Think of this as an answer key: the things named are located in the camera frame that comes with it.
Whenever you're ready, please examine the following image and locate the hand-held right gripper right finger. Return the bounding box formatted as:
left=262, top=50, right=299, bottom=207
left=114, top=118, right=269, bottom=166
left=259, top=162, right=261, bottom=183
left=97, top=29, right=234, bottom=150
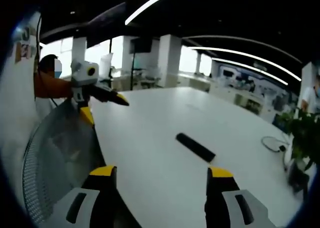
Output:
left=204, top=165, right=279, bottom=228

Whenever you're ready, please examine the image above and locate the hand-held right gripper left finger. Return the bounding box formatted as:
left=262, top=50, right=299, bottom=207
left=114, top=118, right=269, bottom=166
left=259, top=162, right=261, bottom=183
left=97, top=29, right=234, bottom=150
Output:
left=42, top=164, right=118, bottom=228

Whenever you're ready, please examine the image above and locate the black remote control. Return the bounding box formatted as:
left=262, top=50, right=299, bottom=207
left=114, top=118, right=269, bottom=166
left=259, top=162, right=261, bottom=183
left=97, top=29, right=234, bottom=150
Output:
left=175, top=132, right=217, bottom=164

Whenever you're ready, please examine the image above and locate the person's head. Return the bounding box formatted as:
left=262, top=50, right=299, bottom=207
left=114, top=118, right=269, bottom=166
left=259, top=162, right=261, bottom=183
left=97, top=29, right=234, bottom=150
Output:
left=38, top=53, right=63, bottom=79

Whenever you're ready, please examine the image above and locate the grey mesh office chair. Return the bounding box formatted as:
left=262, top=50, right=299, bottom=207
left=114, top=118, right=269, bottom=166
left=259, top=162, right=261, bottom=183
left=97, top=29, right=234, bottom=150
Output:
left=21, top=97, right=106, bottom=226

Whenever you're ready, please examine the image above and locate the black hanging monitor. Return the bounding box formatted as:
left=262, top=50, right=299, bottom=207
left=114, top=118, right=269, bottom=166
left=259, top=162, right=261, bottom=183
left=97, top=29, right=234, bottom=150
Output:
left=131, top=38, right=153, bottom=53

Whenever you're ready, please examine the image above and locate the white partition with stickers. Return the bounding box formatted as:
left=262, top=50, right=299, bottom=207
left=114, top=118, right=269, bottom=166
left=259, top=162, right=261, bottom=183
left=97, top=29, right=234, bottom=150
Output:
left=0, top=10, right=44, bottom=164

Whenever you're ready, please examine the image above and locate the long ceiling light strip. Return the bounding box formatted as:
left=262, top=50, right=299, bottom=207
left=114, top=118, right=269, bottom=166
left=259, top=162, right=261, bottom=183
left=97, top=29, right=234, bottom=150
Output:
left=211, top=57, right=289, bottom=86
left=124, top=0, right=186, bottom=26
left=187, top=46, right=303, bottom=82

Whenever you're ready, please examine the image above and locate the green potted plant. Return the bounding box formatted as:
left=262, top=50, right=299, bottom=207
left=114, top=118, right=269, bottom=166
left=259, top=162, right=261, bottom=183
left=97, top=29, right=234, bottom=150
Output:
left=274, top=107, right=320, bottom=173

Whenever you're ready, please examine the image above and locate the white cable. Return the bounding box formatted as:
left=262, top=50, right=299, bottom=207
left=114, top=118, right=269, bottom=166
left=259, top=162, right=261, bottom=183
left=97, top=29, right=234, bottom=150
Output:
left=261, top=135, right=292, bottom=154

